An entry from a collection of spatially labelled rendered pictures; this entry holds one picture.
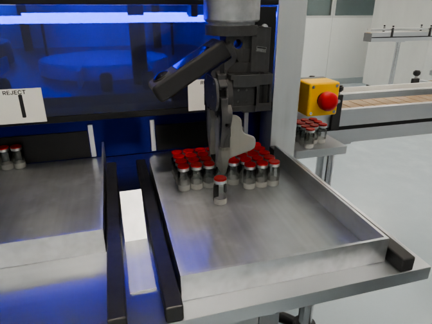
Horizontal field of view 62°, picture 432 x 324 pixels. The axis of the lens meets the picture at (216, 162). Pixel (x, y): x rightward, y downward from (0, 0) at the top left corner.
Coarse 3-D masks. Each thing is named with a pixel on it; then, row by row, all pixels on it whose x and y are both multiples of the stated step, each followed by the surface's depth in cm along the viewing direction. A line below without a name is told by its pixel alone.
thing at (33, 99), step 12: (0, 96) 61; (12, 96) 61; (24, 96) 62; (36, 96) 62; (0, 108) 61; (12, 108) 62; (24, 108) 62; (36, 108) 63; (0, 120) 62; (12, 120) 63; (24, 120) 63; (36, 120) 64
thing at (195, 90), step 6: (192, 84) 69; (198, 84) 69; (192, 90) 69; (198, 90) 70; (192, 96) 70; (198, 96) 70; (192, 102) 70; (198, 102) 70; (192, 108) 71; (198, 108) 71; (204, 108) 71
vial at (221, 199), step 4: (216, 184) 57; (220, 184) 57; (224, 184) 58; (216, 188) 57; (220, 188) 57; (224, 188) 57; (216, 192) 58; (220, 192) 57; (224, 192) 58; (216, 196) 58; (220, 196) 58; (224, 196) 58; (216, 200) 58; (220, 200) 58; (224, 200) 58; (216, 204) 58; (220, 204) 58
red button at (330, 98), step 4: (324, 92) 75; (328, 92) 75; (320, 96) 75; (324, 96) 74; (328, 96) 74; (332, 96) 74; (336, 96) 75; (320, 100) 75; (324, 100) 74; (328, 100) 74; (332, 100) 74; (336, 100) 75; (320, 104) 75; (324, 104) 75; (328, 104) 75; (332, 104) 75; (336, 104) 75; (320, 108) 76; (324, 108) 75; (328, 108) 75; (332, 108) 75
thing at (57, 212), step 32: (64, 160) 76; (96, 160) 76; (0, 192) 63; (32, 192) 63; (64, 192) 63; (96, 192) 63; (0, 224) 53; (32, 224) 53; (64, 224) 53; (96, 224) 53; (0, 256) 44; (32, 256) 45; (64, 256) 46
